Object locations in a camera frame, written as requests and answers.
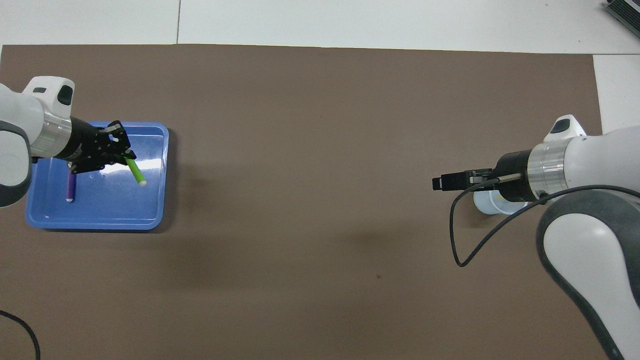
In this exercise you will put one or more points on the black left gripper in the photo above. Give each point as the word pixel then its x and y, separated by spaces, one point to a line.
pixel 87 145

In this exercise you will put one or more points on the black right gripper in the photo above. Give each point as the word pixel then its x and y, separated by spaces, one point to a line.
pixel 510 176

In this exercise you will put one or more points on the green marker pen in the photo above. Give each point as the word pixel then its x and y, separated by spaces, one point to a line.
pixel 136 172

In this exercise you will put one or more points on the purple marker pen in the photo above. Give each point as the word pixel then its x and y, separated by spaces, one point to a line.
pixel 71 190

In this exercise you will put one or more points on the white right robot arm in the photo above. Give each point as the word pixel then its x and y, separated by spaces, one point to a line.
pixel 590 225

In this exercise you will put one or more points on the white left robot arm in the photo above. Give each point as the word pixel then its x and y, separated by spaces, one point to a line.
pixel 25 140

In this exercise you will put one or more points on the translucent plastic cup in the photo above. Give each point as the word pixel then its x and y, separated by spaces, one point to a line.
pixel 487 205

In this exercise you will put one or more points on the blue plastic tray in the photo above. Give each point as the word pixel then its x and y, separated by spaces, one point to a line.
pixel 125 210

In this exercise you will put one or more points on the brown table mat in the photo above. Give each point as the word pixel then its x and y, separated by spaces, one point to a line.
pixel 320 150

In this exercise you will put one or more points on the grey ribbed device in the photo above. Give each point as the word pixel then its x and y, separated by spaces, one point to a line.
pixel 627 12

